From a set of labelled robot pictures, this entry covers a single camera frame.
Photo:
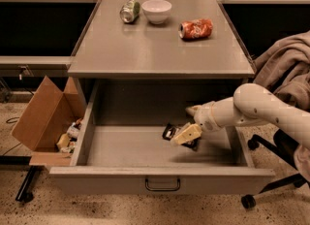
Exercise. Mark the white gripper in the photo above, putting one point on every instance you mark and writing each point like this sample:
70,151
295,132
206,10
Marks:
205,116

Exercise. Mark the dark chocolate rxbar wrapper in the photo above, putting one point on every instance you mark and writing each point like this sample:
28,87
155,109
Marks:
167,136

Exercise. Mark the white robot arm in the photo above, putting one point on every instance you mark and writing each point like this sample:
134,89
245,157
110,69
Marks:
250,104

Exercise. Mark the grey open top drawer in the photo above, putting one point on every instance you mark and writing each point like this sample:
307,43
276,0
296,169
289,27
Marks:
119,148

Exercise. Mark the grey metal cabinet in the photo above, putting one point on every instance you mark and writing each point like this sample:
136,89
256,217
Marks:
147,64

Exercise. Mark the crushed orange soda can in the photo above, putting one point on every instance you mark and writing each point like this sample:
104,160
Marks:
195,29

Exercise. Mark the black office chair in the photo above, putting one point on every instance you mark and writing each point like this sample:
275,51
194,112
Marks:
284,147

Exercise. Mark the grey-brown cloth on chair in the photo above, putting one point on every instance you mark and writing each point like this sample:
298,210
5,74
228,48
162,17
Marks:
284,69

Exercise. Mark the white ceramic bowl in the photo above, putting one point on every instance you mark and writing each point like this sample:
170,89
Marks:
156,11

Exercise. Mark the trash items in box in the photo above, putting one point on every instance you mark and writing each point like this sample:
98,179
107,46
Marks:
68,141

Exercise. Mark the crushed green soda can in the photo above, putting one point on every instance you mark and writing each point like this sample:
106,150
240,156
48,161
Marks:
130,11

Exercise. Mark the brown cardboard box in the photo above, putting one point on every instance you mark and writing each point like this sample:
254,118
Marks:
47,117

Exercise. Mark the black metal table leg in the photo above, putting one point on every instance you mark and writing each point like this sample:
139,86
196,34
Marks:
24,194

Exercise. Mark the black drawer handle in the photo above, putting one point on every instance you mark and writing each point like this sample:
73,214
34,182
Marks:
162,185

